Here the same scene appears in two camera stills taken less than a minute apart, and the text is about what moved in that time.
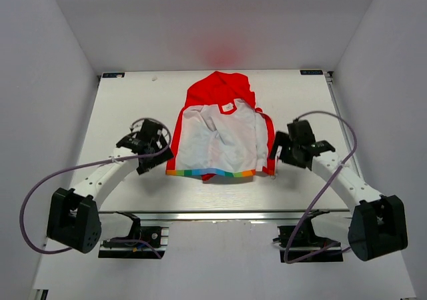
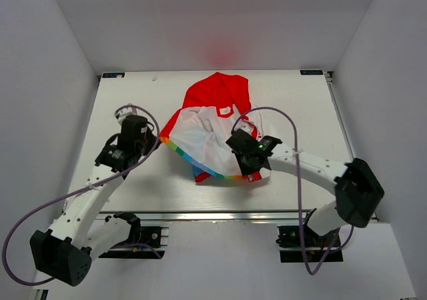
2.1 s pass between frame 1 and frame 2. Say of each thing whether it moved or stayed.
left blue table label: stayed
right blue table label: stayed
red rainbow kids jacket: moved
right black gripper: moved
